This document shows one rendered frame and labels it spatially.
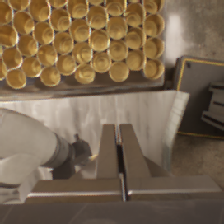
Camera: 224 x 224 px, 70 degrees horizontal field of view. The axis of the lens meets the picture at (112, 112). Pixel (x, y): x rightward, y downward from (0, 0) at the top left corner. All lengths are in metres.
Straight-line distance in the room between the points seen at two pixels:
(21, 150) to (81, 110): 0.37
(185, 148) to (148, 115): 1.46
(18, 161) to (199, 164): 2.11
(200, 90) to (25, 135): 1.46
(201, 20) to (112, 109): 1.53
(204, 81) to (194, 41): 0.49
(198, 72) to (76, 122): 1.19
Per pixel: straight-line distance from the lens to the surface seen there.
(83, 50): 0.66
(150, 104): 0.67
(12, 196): 0.40
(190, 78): 1.56
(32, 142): 0.35
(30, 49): 0.72
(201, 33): 1.98
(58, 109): 0.69
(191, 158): 2.20
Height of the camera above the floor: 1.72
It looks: 77 degrees down
